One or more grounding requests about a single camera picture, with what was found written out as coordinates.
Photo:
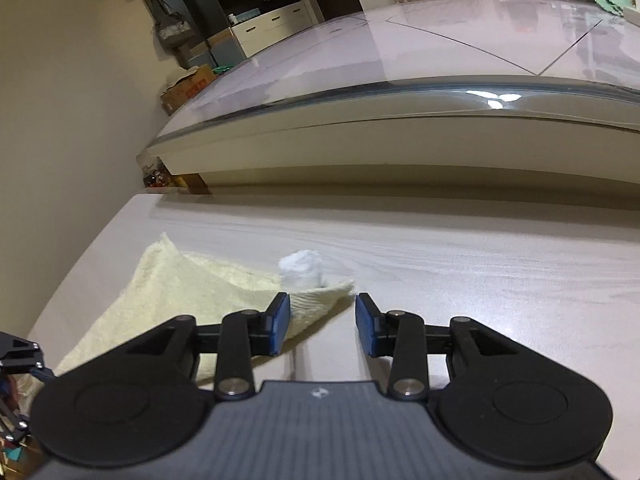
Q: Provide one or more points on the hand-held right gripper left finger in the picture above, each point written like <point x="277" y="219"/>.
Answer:
<point x="279" y="322"/>

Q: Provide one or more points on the cream and dark cabinet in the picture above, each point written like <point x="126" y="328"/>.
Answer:
<point x="270" y="20"/>

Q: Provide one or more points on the cardboard box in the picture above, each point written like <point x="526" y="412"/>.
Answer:
<point x="187" y="90"/>

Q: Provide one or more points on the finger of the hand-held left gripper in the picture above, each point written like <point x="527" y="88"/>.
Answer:
<point x="15" y="425"/>
<point x="22" y="352"/>

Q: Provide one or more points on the grey hanging bag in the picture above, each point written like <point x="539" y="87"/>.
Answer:
<point x="172" y="25"/>

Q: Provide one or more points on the beige glass-topped dining table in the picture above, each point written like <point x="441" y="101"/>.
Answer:
<point x="450" y="35"/>

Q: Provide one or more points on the green cloth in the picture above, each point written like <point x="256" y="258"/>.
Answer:
<point x="617" y="2"/>

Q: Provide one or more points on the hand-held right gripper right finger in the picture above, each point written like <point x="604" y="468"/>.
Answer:
<point x="365" y="325"/>

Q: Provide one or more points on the pale yellow towel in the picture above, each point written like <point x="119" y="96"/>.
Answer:
<point x="165" y="300"/>

